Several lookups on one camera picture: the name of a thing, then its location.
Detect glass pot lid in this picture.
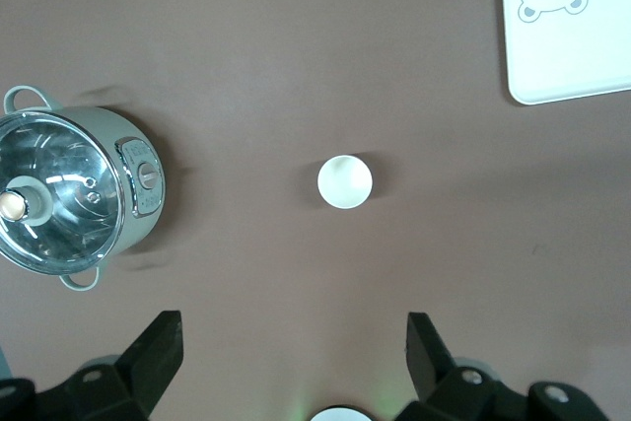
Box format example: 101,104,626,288
0,112,124,275

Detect white IKEA cup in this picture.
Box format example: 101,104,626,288
316,154,375,210

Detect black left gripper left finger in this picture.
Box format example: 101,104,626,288
0,311,185,421

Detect green electric cooking pot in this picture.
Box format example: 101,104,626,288
0,85,168,293

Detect beige bear print tray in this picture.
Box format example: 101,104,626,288
500,0,631,106

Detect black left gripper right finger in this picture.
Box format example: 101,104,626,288
396,313,605,421

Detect brown table mat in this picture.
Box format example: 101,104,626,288
0,0,631,421

